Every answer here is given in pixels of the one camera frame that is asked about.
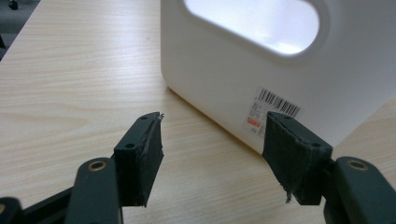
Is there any white plastic storage bin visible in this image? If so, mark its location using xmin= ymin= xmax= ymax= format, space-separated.
xmin=160 ymin=0 xmax=396 ymax=155

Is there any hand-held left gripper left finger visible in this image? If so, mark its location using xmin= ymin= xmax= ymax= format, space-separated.
xmin=113 ymin=111 xmax=165 ymax=208

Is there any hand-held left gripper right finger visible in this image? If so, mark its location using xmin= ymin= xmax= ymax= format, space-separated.
xmin=262 ymin=111 xmax=334 ymax=206

